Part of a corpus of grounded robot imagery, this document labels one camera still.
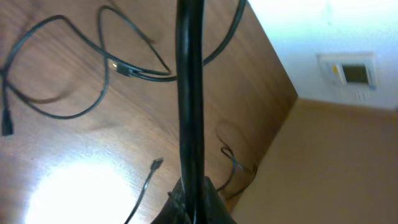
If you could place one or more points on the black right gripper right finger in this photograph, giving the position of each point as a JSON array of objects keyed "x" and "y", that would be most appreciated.
[{"x": 216, "y": 212}]

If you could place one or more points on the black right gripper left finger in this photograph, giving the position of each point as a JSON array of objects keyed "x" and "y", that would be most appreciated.
[{"x": 173, "y": 211}]

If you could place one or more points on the white wall thermostat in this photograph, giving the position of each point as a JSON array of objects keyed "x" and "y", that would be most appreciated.
[{"x": 349, "y": 70}]

